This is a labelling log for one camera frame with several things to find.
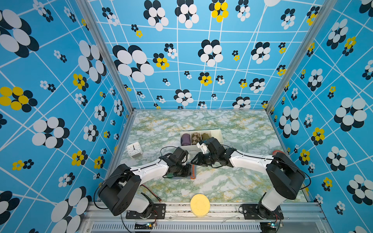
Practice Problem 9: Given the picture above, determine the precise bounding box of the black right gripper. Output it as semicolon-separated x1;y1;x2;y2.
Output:
189;153;219;167

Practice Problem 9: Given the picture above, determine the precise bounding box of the grey blue striped sock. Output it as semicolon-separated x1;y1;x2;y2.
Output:
163;163;197;180

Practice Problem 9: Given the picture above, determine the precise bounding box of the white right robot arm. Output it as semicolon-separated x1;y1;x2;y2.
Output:
191;137;309;218

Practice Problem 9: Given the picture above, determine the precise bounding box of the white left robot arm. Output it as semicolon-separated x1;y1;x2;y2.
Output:
97;147;192;218

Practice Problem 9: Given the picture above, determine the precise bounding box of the olive green rolled sock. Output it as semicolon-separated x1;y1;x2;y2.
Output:
201;133;211;141

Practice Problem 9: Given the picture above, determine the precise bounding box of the purple rolled sock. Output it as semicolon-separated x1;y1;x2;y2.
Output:
181;133;191;146

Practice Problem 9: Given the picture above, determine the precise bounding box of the white divided storage box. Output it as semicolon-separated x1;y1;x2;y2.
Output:
179;129;224;151

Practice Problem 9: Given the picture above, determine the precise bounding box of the brown argyle rolled sock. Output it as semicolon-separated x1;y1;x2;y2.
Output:
191;132;202;145

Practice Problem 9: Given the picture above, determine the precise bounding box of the white square alarm clock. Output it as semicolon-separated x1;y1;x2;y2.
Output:
126;141;143;158

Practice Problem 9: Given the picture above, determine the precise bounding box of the yellow round sponge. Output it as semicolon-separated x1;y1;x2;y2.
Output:
190;194;210;217

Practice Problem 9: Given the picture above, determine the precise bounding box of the green circuit board left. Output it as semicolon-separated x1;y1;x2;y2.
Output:
134;223;154;230

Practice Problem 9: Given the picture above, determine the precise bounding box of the green circuit board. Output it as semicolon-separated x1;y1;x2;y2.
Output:
260;222;277;233
134;223;154;230

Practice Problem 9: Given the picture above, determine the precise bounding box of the green circuit board right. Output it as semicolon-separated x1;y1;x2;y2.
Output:
260;222;277;233

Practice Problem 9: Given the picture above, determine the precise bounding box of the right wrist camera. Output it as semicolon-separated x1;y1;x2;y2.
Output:
197;141;209;154

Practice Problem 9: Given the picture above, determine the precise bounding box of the red black cable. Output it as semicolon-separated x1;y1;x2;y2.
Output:
141;184;163;203

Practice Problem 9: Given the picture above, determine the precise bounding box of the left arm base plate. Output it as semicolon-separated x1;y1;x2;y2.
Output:
125;203;166;220

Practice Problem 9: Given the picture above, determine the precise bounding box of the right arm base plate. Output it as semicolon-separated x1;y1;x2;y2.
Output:
239;203;284;220

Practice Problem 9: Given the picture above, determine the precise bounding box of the aluminium front rail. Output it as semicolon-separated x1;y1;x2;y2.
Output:
79;203;332;233

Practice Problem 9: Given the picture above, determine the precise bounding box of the aluminium corner post left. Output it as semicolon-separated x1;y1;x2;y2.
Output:
76;0;134;115

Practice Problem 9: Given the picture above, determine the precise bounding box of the aluminium corner post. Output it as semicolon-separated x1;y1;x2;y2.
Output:
76;0;134;115
266;0;337;115

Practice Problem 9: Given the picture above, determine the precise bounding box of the aluminium corner post right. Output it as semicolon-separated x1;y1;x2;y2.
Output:
266;0;337;115

